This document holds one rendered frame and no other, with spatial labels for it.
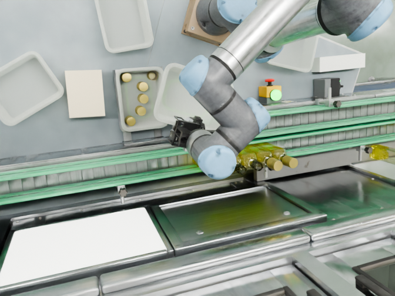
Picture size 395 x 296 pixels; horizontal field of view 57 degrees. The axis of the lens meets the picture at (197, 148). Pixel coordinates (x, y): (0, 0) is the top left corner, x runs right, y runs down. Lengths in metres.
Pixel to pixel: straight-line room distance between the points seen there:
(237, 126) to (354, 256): 0.48
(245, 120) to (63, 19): 0.83
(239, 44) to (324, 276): 0.55
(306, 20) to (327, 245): 0.59
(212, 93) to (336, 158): 1.04
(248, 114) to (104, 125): 0.75
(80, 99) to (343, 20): 0.86
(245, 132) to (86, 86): 0.70
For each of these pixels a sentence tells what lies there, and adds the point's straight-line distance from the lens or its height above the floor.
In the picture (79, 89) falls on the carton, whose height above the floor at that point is 0.83.
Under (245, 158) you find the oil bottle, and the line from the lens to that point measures 1.22.
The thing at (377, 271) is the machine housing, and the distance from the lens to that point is 1.01.
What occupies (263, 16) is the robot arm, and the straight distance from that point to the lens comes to 0.81.
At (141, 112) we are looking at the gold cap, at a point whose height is 0.81.
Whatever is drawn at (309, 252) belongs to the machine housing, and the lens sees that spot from 1.01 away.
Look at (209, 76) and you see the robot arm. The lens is 0.75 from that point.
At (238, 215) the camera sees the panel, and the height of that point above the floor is 1.19.
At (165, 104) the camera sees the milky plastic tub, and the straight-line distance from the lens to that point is 1.13.
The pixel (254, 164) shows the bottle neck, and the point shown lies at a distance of 1.18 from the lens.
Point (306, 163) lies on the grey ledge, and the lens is 1.61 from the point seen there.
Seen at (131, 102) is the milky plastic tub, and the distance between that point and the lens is 1.40.
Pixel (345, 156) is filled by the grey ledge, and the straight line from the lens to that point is 1.73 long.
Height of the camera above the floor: 2.15
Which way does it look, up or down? 68 degrees down
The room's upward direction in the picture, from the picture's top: 121 degrees clockwise
